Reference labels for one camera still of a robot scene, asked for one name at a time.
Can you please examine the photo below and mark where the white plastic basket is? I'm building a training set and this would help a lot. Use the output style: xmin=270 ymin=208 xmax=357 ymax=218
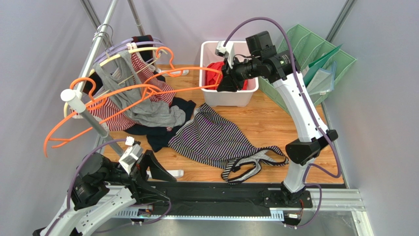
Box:
xmin=199 ymin=41 xmax=259 ymax=107

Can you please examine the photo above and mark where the green file organizer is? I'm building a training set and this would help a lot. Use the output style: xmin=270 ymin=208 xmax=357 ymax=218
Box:
xmin=258 ymin=24 xmax=357 ymax=114

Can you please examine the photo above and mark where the red tank top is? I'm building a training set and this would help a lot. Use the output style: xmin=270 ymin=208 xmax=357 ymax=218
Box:
xmin=205 ymin=61 xmax=248 ymax=90

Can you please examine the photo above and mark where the black white striped top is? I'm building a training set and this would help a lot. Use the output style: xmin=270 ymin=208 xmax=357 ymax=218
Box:
xmin=168 ymin=103 xmax=289 ymax=185

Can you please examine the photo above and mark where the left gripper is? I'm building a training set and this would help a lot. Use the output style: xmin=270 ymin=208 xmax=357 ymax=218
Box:
xmin=102 ymin=148 xmax=178 ymax=203

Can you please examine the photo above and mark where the red white striped top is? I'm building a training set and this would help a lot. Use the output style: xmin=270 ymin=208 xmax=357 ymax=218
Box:
xmin=86 ymin=46 xmax=176 ymax=129

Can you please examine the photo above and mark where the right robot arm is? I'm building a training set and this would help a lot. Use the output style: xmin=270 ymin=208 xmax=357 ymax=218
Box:
xmin=215 ymin=31 xmax=338 ymax=206

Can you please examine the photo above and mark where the green folder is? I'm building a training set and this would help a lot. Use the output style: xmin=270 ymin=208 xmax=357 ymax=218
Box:
xmin=303 ymin=44 xmax=342 ymax=87

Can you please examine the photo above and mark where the dark navy garment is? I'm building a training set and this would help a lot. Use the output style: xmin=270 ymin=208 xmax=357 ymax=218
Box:
xmin=82 ymin=34 xmax=197 ymax=153

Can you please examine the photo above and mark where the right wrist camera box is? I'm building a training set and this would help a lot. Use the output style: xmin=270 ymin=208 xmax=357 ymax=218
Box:
xmin=215 ymin=40 xmax=235 ymax=68

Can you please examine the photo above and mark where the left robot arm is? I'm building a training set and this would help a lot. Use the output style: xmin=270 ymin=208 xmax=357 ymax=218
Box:
xmin=33 ymin=147 xmax=177 ymax=236

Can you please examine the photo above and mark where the metal clothes rack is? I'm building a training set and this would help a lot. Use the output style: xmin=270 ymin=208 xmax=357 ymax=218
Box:
xmin=60 ymin=0 xmax=189 ymax=179

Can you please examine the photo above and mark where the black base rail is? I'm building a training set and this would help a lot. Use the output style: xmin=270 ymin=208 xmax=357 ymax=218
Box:
xmin=118 ymin=181 xmax=313 ymax=218

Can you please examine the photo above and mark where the grey garment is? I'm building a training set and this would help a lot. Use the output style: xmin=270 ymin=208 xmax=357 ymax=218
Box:
xmin=92 ymin=50 xmax=186 ymax=128

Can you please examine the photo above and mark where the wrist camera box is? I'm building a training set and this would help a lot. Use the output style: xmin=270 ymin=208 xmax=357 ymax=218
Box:
xmin=215 ymin=40 xmax=235 ymax=68
xmin=119 ymin=136 xmax=143 ymax=174

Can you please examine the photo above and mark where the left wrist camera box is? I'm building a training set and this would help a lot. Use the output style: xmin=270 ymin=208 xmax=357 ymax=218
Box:
xmin=119 ymin=136 xmax=143 ymax=174

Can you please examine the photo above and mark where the clear document pouch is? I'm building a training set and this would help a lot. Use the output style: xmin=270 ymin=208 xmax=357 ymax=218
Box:
xmin=303 ymin=61 xmax=337 ymax=104

